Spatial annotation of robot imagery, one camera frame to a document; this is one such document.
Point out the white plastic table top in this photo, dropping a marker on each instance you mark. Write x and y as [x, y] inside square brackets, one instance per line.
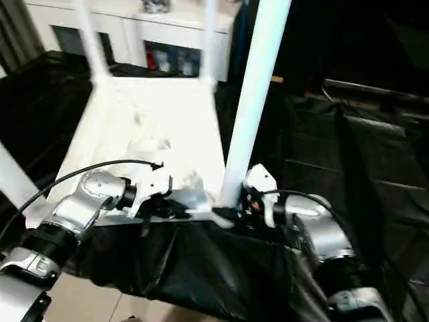
[151, 110]

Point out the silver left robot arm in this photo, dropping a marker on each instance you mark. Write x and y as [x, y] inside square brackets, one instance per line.
[77, 208]

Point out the dark robot foot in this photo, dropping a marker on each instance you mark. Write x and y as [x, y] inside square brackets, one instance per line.
[131, 318]

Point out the black glossy mat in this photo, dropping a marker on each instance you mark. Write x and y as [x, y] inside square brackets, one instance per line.
[335, 167]

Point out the small tan label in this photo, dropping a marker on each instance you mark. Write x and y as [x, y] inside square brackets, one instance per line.
[277, 79]

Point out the dark blue hanging cloth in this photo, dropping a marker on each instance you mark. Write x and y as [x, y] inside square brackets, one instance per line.
[239, 43]

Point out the long black bar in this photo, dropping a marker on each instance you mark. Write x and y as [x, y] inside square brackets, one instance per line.
[385, 89]

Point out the white cabinet with glass doors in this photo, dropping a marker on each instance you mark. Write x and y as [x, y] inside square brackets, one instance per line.
[134, 30]

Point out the grey curtain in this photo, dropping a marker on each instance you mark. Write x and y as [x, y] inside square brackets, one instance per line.
[20, 33]

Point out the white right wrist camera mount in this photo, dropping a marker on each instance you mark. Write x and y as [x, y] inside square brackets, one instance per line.
[261, 181]

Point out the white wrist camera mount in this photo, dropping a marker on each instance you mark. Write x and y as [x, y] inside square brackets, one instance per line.
[261, 181]
[152, 182]

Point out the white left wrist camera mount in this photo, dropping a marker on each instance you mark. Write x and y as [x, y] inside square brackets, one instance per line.
[152, 182]

